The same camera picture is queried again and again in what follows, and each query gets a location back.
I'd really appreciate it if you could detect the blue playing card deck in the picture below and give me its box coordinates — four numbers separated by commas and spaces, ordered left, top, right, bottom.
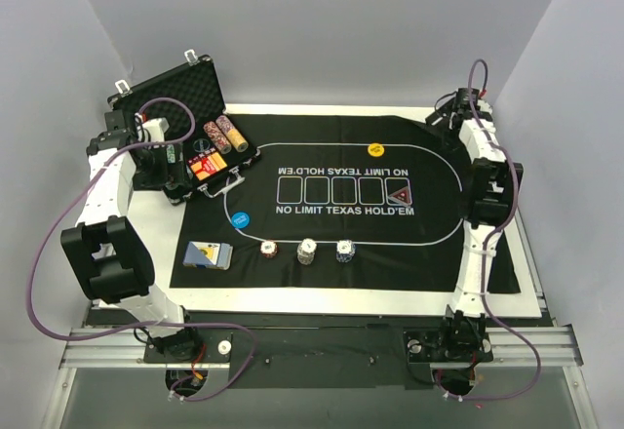
182, 241, 233, 270

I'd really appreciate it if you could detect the dark red chip roll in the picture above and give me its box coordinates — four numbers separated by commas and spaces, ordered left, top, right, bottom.
203, 121, 232, 154

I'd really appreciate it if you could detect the aluminium mounting rail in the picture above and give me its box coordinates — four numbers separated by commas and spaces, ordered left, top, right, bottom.
60, 327, 583, 370

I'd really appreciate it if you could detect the white table board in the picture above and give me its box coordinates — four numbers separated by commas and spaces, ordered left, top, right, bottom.
92, 103, 543, 321

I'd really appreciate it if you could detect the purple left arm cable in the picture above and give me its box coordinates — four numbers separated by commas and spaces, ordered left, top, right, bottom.
27, 97, 258, 404

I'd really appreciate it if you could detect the blue blind button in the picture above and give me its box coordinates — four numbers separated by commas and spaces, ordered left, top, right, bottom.
230, 212, 251, 229

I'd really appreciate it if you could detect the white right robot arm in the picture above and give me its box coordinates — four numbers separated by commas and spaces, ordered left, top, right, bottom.
425, 88, 524, 360

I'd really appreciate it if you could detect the red yellow card box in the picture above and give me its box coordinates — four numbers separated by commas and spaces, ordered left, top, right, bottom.
188, 152, 227, 181

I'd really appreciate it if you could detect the yellow dealer button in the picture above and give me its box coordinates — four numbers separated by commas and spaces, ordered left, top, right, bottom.
368, 142, 385, 158

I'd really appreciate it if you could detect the blue poker chip stack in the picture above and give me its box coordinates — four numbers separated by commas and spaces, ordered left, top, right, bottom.
335, 239, 356, 263

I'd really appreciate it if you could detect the black poker felt mat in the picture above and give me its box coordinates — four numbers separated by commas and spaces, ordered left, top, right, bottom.
169, 112, 522, 295

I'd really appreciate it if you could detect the clear round button in case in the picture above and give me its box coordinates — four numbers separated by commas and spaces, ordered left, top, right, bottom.
192, 138, 211, 153

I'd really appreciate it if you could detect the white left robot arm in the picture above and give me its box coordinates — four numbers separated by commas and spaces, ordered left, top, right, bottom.
60, 111, 201, 363

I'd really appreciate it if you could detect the black aluminium poker case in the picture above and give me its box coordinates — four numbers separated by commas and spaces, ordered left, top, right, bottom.
107, 49, 260, 205

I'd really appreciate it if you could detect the red poker chip stack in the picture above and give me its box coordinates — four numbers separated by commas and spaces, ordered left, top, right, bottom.
260, 240, 279, 258

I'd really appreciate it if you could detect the tan chip roll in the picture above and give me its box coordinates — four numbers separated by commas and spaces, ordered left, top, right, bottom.
215, 115, 249, 152

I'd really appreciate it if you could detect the grey poker chip stack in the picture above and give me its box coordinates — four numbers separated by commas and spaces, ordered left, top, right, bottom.
296, 238, 317, 265

